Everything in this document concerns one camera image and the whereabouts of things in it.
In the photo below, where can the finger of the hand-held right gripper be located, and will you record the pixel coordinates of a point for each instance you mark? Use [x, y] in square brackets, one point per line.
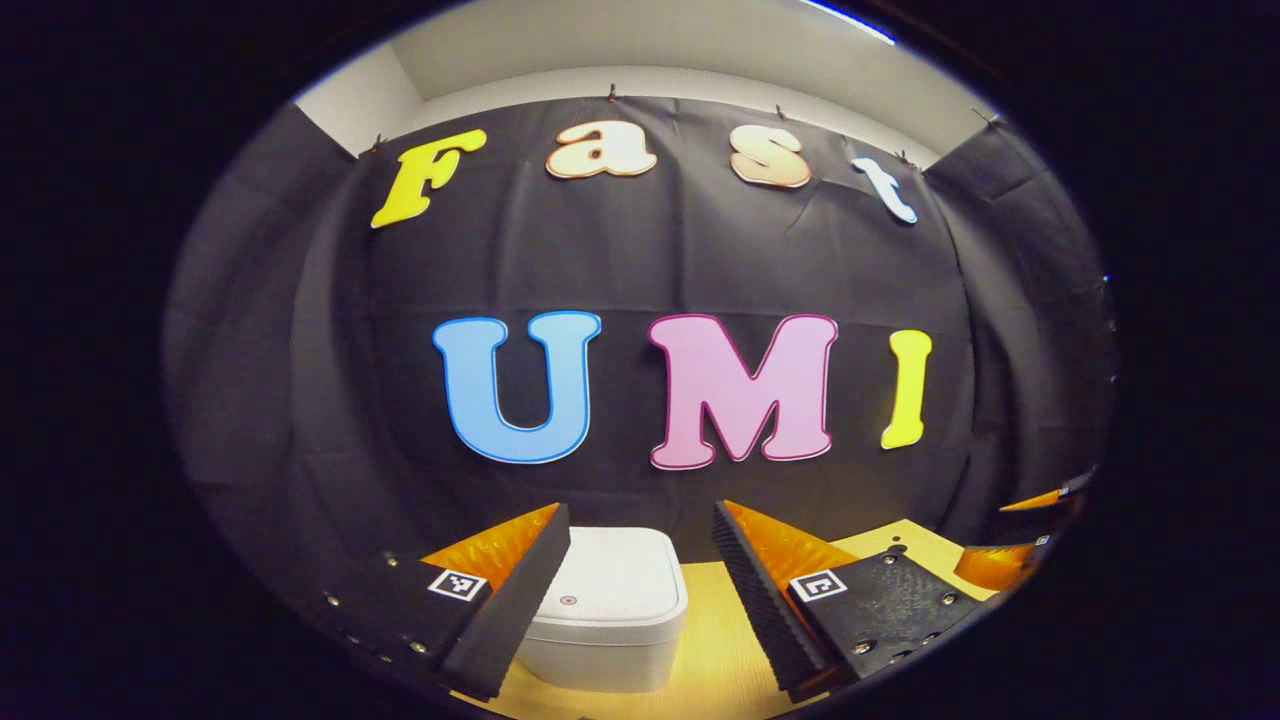
[990, 565]
[1040, 499]

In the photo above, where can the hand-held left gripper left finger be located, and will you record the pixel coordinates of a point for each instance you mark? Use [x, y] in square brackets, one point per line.
[515, 600]

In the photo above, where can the wooden desktop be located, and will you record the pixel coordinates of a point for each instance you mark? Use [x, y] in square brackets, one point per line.
[720, 670]

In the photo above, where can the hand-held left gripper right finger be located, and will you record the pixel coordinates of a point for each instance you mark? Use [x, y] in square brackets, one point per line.
[765, 610]

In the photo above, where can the white desktop garbage bin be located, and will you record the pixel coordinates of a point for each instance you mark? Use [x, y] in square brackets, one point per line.
[610, 590]

